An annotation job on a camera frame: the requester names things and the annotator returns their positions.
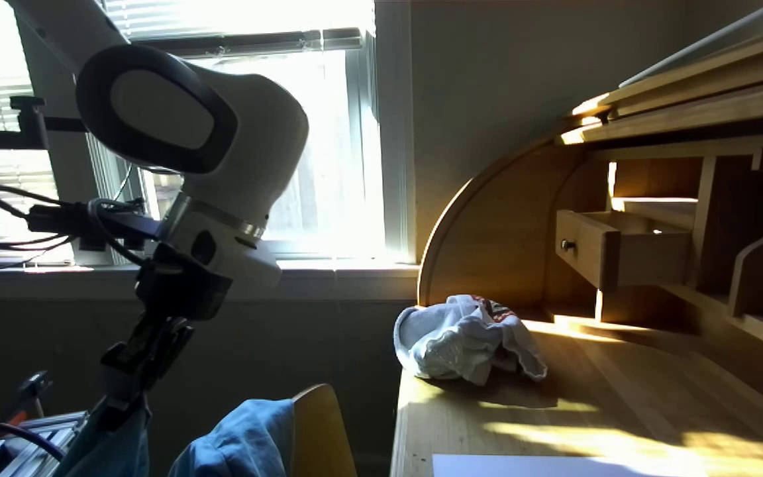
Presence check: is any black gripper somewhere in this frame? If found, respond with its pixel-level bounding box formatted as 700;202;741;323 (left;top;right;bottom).
88;241;234;422

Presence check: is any blue fabric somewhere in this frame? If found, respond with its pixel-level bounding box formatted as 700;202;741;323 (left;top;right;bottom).
51;396;303;477

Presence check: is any wooden chair backrest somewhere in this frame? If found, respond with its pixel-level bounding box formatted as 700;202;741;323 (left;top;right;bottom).
290;381;360;477

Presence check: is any pale lavender crumpled fabric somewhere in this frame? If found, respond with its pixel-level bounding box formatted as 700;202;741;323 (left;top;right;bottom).
393;291;552;390

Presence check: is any white window blind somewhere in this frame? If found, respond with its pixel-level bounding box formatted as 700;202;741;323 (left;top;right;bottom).
0;0;380;136

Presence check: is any white paper sheet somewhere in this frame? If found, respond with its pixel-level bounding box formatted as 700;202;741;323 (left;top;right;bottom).
430;450;710;477

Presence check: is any small wooden desk drawer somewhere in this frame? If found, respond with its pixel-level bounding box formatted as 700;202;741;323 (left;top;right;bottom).
553;206;695;291

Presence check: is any wooden roll-top desk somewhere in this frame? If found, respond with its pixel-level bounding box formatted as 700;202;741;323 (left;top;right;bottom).
388;17;763;477

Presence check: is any flat board on desk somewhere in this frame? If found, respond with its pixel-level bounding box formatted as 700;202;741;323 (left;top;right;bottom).
629;0;763;91

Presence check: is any red handled tool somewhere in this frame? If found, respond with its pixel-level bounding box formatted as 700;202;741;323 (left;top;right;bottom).
5;368;59;426

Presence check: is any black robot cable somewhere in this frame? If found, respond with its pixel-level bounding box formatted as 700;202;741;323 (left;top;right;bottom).
0;180;168;259

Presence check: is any window with grey frame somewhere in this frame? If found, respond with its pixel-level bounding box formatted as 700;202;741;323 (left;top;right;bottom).
0;0;420;274

